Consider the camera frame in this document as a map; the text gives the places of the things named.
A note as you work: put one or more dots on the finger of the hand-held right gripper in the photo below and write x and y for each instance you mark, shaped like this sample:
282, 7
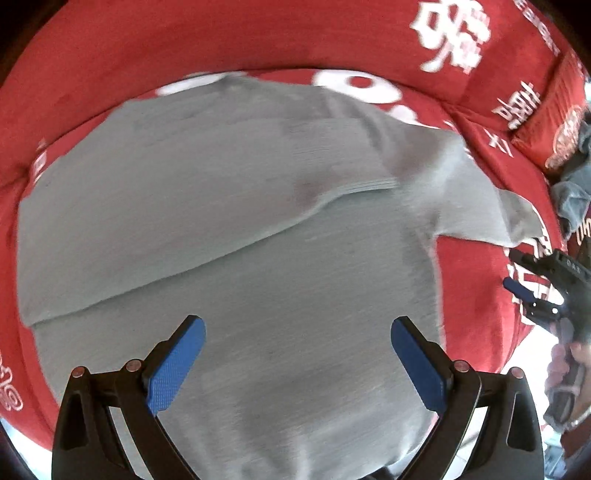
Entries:
518, 289
526, 259

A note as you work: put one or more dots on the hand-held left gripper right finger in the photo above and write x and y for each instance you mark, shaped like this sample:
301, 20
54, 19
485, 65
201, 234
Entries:
418, 364

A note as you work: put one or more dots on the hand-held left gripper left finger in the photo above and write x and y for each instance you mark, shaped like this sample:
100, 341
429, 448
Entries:
178, 364

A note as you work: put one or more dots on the grey knit sweater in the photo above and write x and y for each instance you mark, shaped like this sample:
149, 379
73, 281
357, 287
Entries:
240, 258

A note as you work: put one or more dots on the person's right hand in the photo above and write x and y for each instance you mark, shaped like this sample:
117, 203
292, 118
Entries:
561, 369

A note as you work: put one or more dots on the blue grey garment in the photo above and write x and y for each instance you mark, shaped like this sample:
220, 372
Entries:
572, 194

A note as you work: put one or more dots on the red printed cushion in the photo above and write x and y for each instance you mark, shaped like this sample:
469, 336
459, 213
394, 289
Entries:
554, 120

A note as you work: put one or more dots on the red printed sofa cover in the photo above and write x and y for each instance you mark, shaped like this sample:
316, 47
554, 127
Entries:
138, 55

